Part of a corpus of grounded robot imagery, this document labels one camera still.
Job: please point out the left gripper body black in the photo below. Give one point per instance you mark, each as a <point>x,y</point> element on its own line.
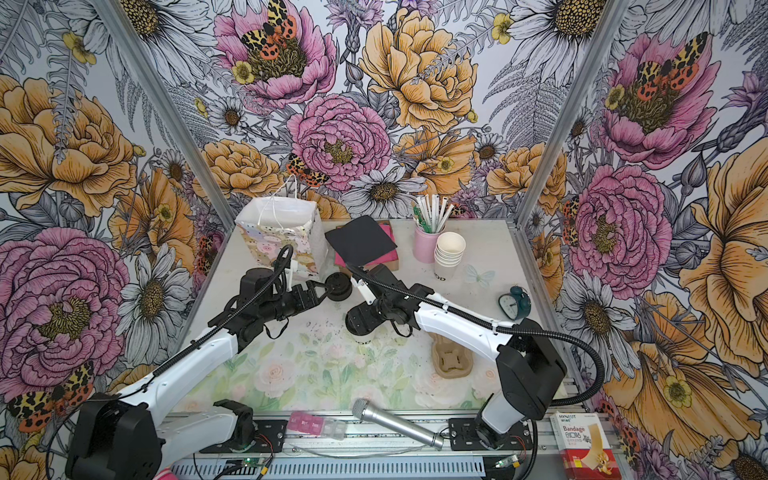
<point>285,304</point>

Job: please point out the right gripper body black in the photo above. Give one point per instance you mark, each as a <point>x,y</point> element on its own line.
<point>383,306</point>

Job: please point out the black cup lid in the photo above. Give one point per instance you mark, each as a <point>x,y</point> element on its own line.
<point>362,320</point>

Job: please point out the white paper coffee cup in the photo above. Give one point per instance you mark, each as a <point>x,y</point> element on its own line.
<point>360,337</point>

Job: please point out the stack of black lids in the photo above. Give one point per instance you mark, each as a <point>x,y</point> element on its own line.
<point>338,287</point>

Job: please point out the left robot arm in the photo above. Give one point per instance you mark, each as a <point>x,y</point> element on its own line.
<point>125,436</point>

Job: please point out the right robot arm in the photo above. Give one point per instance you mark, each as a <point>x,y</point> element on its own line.
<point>529,367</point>

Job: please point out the cardboard napkin box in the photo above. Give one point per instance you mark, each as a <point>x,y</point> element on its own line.
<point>390,260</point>

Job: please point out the pink straw holder cup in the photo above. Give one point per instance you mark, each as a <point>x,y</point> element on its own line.
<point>424,245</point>

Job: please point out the black napkin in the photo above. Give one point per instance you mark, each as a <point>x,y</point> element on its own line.
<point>359,240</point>

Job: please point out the pastel patterned gift bag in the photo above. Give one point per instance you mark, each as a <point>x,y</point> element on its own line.
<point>267,224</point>

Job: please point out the stack of white paper cups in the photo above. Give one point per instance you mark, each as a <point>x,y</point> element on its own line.
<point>448,254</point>

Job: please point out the brown pulp cup carrier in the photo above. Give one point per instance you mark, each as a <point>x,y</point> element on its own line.
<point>450,360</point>

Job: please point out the white paper straws bundle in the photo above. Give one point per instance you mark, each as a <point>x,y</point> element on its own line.
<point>431,213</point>

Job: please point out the silver microphone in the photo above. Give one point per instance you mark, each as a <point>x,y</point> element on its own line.
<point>365,411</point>

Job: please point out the teal alarm clock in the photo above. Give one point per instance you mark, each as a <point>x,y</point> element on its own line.
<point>516,304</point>

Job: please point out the pink plastic tray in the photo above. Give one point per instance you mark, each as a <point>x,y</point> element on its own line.
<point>309,424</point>

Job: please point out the bandage box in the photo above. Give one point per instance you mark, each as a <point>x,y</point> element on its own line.
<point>584,447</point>

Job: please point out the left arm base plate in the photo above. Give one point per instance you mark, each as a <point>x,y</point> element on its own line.
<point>268,437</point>

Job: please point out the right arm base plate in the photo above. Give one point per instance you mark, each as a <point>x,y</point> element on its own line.
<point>465,434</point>

